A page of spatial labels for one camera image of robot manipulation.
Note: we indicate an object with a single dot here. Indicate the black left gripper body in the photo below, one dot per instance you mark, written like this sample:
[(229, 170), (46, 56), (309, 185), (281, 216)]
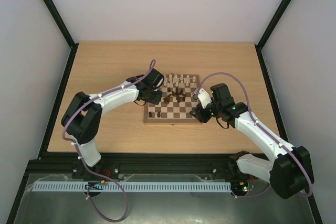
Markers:
[(152, 98)]

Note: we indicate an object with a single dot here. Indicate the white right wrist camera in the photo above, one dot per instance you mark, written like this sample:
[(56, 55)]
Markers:
[(203, 97)]

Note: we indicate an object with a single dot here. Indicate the wooden chessboard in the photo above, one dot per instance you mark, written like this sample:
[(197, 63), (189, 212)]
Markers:
[(177, 100)]

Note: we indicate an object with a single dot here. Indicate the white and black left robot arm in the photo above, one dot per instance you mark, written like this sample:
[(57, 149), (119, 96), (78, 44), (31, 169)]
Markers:
[(82, 118)]

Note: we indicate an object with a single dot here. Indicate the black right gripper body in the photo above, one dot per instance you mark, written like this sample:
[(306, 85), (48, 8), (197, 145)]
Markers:
[(200, 114)]

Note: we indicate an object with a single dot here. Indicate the black aluminium frame rail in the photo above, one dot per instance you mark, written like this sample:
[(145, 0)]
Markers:
[(118, 165)]

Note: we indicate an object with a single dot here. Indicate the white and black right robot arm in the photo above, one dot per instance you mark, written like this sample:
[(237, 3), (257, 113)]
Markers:
[(287, 169)]

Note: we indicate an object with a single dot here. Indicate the light blue slotted cable duct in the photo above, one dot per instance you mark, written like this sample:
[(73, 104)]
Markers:
[(135, 187)]

